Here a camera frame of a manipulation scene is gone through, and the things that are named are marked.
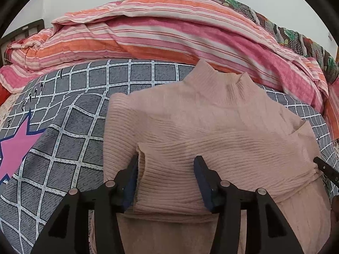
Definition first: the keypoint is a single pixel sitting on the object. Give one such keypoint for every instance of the pink knit turtleneck sweater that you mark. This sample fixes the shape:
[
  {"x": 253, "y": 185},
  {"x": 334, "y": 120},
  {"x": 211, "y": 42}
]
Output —
[{"x": 241, "y": 133}]

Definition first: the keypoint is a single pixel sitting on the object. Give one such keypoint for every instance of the pink orange striped quilt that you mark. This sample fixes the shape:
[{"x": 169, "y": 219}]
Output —
[{"x": 184, "y": 31}]

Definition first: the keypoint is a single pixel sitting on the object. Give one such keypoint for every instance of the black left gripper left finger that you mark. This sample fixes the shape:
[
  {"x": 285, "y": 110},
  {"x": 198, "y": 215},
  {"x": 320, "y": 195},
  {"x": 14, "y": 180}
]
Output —
[{"x": 67, "y": 230}]

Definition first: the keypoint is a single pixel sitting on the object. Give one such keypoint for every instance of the grey grid bedsheet with star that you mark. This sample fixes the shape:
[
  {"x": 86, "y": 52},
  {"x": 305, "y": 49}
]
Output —
[{"x": 50, "y": 153}]

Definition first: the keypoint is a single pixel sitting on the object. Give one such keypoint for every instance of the white floral mattress sheet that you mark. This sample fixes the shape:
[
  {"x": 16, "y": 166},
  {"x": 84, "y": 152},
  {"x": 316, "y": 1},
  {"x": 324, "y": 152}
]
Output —
[{"x": 6, "y": 107}]

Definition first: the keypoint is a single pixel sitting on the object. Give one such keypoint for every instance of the dark wooden headboard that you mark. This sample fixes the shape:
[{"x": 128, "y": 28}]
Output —
[{"x": 18, "y": 34}]

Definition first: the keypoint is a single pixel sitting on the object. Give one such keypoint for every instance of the dark floral patchwork blanket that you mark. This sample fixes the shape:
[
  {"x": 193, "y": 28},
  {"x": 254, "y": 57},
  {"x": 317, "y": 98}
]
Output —
[{"x": 291, "y": 39}]

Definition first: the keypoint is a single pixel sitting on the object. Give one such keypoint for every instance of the white wall switch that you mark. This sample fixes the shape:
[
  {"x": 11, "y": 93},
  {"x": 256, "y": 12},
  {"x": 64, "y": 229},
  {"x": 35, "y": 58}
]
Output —
[{"x": 330, "y": 36}]

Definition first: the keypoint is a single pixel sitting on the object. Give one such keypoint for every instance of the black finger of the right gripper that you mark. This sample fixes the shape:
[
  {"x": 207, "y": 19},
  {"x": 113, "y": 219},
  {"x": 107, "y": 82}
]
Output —
[{"x": 328, "y": 171}]

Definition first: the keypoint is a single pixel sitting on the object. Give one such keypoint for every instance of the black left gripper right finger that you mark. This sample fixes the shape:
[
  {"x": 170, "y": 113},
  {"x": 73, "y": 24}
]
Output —
[{"x": 267, "y": 230}]

